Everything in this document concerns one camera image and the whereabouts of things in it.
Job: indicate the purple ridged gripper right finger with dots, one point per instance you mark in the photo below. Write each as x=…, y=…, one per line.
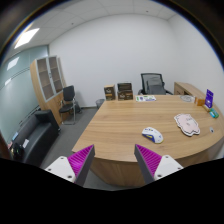
x=154, y=166

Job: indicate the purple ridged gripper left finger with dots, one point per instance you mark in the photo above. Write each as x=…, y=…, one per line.
x=75, y=167

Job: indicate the white and blue computer mouse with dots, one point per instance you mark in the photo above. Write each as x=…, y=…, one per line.
x=152, y=134

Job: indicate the wooden office desk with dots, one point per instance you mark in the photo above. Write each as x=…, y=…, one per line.
x=117, y=127

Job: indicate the black leather sofa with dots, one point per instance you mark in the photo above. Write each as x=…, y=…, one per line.
x=35, y=138

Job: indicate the black visitor chair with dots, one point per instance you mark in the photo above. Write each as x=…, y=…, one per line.
x=69, y=103

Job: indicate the white green leaflet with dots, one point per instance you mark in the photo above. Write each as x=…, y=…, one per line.
x=145, y=98

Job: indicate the grey waste bin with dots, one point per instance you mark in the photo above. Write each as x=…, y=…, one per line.
x=99, y=103

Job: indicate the round white coaster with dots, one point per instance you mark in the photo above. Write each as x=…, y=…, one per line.
x=187, y=98

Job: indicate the small orange wooden block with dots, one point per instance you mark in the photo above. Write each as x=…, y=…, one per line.
x=199, y=101

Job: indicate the right dark cardboard box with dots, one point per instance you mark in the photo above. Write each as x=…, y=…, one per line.
x=125, y=91

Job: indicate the green small box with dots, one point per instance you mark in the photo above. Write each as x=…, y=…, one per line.
x=213, y=113

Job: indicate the left brown cardboard box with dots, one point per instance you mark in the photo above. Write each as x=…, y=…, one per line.
x=109, y=91

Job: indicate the low wooden side cabinet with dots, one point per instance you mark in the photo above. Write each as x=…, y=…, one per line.
x=181, y=88

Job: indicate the black mesh office chair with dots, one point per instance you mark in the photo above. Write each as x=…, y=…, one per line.
x=152, y=84

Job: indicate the wooden glass-door bookcase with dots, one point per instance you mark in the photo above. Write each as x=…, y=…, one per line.
x=48, y=84

